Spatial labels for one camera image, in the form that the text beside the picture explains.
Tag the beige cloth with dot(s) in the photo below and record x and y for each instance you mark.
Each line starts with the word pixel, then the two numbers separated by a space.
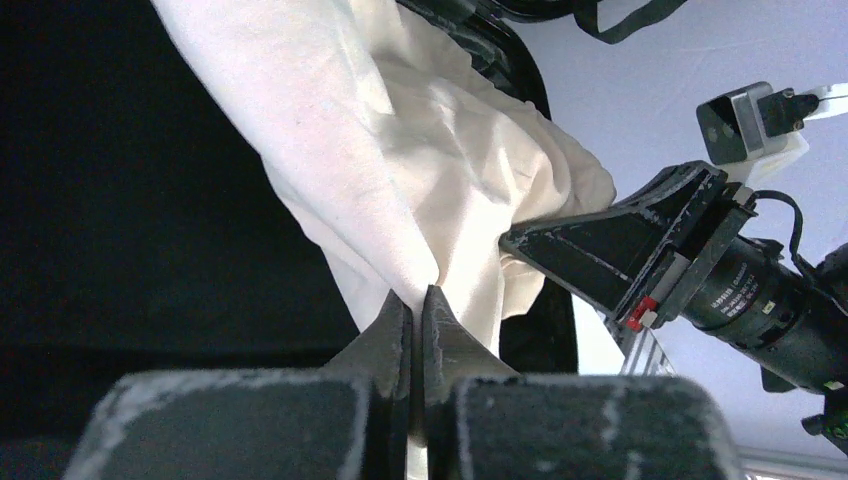
pixel 399 160

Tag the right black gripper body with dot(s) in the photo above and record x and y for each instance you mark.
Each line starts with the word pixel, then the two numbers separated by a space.
pixel 691 264

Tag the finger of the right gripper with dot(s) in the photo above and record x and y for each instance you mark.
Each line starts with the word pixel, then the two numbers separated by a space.
pixel 612 259

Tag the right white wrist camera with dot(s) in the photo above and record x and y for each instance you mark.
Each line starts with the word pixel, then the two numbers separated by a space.
pixel 754 132

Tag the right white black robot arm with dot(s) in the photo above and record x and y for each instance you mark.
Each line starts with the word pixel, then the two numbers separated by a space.
pixel 767 302

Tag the black ribbed hard-shell suitcase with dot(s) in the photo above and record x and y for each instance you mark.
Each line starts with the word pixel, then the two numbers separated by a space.
pixel 139 232

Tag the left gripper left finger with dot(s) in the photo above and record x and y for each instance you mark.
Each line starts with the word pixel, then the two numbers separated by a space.
pixel 345 420

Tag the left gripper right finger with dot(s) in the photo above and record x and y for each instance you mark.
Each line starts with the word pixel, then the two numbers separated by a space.
pixel 483 420

